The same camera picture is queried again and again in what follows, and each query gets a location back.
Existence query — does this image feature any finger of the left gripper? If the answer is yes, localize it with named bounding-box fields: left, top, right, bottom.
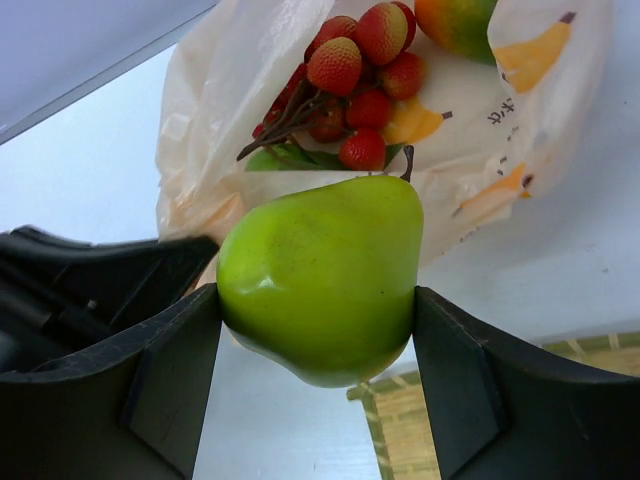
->
left=1, top=226, right=218, bottom=372

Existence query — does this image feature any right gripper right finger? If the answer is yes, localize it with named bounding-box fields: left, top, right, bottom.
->
left=413, top=287, right=639, bottom=479

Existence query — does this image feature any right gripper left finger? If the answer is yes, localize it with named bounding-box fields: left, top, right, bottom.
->
left=1, top=284, right=221, bottom=479

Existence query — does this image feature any green fake pear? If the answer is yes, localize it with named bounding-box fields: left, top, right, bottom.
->
left=216, top=174, right=424, bottom=388

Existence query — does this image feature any translucent plastic bag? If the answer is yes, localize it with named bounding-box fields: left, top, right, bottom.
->
left=156, top=1, right=614, bottom=264

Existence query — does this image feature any red fake fruit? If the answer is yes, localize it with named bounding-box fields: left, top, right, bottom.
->
left=237, top=1, right=427, bottom=171

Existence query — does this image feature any orange fake fruit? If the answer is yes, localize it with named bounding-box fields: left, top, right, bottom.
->
left=414, top=0, right=497, bottom=66

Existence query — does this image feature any yellow woven bamboo mat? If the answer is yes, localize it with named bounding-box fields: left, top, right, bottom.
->
left=347, top=332, right=639, bottom=480

